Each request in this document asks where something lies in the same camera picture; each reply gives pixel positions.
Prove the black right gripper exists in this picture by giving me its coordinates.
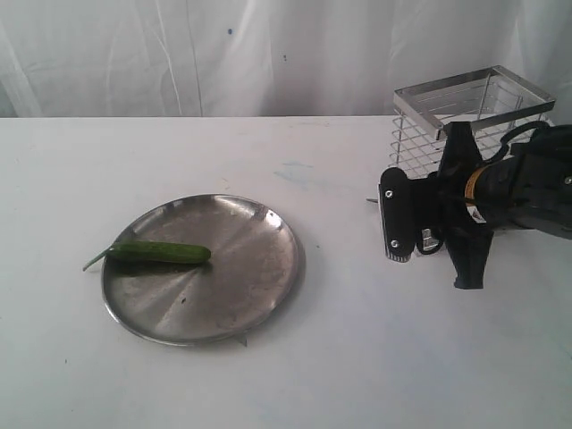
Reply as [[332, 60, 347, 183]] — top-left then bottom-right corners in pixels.
[[407, 122, 493, 290]]

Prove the green cucumber with stem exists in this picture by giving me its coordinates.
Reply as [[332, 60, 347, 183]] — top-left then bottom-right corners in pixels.
[[82, 241, 212, 272]]

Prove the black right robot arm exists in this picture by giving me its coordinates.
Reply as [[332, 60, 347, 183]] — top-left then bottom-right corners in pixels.
[[409, 121, 571, 290]]

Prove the round steel plate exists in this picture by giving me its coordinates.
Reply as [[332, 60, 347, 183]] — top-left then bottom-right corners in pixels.
[[101, 194, 305, 346]]

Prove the white backdrop curtain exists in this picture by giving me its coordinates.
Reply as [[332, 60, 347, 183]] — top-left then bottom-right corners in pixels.
[[1, 1, 571, 123]]

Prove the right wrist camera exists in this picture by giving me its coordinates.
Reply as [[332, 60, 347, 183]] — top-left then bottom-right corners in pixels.
[[378, 167, 416, 263]]

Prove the wire mesh utensil holder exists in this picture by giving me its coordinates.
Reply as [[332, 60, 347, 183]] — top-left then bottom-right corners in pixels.
[[391, 65, 556, 179]]

